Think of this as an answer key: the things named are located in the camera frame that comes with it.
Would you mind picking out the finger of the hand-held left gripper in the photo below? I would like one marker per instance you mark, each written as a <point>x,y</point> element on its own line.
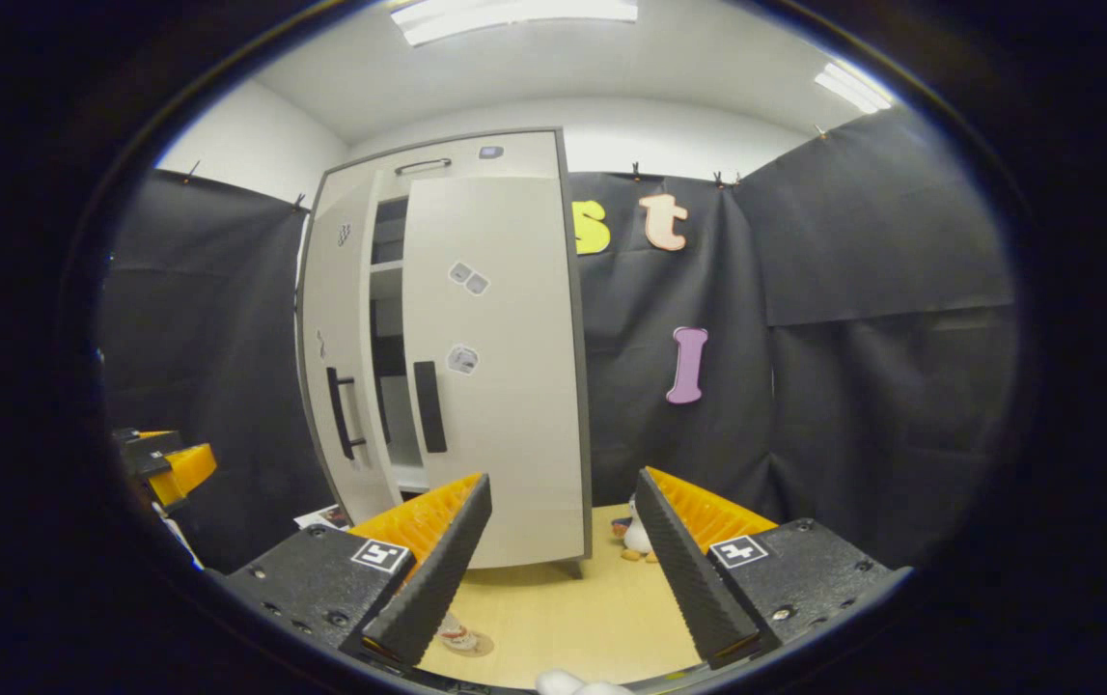
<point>152,449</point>
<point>188,473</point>

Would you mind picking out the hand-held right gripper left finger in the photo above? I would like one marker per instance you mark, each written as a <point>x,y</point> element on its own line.
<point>437,569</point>

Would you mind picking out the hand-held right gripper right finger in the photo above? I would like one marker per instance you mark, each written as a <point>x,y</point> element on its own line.
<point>688,569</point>

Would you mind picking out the white cabinet door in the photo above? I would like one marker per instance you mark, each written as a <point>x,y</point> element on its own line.
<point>514,386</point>
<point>341,309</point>

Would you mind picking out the white cabinet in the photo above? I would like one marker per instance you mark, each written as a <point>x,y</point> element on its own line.
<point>387,338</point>

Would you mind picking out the white cabinet shelf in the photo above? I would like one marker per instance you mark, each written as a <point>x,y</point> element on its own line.
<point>386,266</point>

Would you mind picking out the white cabinet drawer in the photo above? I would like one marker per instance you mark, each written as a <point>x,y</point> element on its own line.
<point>514,154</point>

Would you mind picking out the penguin plush toy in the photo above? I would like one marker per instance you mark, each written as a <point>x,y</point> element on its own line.
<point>638,536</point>

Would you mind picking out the printed paper sheet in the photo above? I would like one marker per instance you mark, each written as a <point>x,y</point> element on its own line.
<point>321,518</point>

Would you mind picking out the black backdrop cloth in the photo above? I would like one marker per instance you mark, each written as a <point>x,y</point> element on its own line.
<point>852,241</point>

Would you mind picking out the ceiling light panel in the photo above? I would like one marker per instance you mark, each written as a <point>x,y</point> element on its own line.
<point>852,89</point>
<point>514,17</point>

